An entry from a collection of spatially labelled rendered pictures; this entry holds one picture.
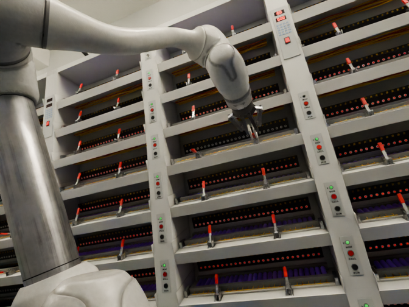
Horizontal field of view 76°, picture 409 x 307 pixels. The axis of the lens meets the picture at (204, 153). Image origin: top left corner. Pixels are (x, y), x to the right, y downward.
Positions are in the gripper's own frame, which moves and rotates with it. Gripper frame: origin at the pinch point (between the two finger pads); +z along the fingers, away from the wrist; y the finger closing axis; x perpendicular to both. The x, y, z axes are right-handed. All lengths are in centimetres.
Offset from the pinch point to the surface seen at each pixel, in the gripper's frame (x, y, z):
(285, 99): 14.5, 15.6, 4.2
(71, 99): 52, -101, -4
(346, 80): 15.0, 39.5, 3.9
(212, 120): 14.4, -17.6, 4.3
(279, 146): -4.5, 8.4, 8.4
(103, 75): 79, -91, 7
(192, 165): -3.8, -30.0, 8.1
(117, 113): 34, -69, 0
